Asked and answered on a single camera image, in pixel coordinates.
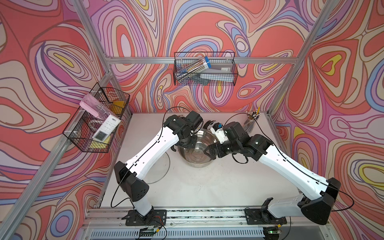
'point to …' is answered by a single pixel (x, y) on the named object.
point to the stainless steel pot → (194, 156)
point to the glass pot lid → (159, 170)
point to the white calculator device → (106, 128)
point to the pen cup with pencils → (252, 117)
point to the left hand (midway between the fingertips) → (190, 144)
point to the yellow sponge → (117, 106)
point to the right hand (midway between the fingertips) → (213, 152)
